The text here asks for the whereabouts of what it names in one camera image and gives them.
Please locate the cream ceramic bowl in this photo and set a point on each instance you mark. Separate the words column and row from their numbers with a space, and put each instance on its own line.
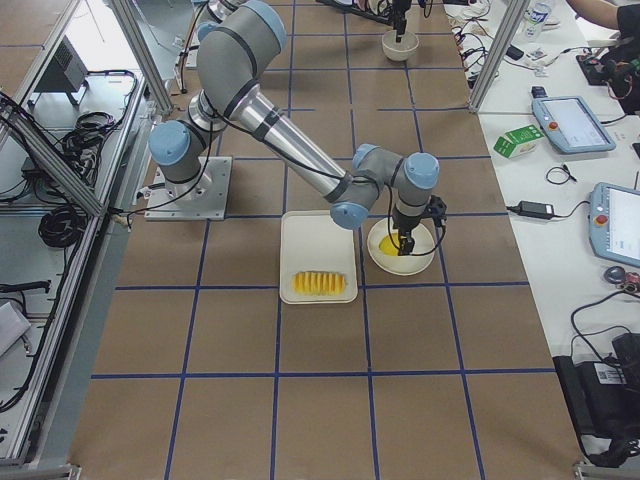
column 399, row 48

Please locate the sliced yellow mango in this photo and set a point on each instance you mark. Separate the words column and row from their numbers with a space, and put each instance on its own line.
column 319, row 283

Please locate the near blue teach pendant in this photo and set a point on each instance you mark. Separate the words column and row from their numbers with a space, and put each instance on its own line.
column 614, row 223

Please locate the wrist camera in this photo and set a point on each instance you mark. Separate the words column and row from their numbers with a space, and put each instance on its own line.
column 436, row 211

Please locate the yellow lemon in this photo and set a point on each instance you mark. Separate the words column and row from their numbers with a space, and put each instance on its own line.
column 390, row 244

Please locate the far blue teach pendant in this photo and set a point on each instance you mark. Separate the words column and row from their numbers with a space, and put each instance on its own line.
column 571, row 126

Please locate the green white carton box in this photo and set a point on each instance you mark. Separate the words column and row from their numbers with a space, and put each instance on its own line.
column 519, row 141

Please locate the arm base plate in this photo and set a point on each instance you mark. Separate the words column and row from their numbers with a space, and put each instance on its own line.
column 205, row 197

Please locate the blue teach pendant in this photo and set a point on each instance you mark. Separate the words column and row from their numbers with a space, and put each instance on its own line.
column 571, row 126
column 614, row 223

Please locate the black dish rack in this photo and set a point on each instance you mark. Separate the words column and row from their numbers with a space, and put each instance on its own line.
column 362, row 9

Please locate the cream rectangular tray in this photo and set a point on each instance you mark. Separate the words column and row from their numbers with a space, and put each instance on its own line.
column 311, row 241

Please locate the cream round plate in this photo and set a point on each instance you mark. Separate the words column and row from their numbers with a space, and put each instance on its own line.
column 415, row 263

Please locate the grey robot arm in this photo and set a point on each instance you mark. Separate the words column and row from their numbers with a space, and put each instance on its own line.
column 230, row 60
column 219, row 10

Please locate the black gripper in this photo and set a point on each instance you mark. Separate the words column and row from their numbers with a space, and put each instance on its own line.
column 404, row 223
column 399, row 21

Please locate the black power adapter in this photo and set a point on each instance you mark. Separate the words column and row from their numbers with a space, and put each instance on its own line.
column 536, row 210

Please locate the aluminium frame post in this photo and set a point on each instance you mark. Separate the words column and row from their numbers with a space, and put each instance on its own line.
column 509, row 21

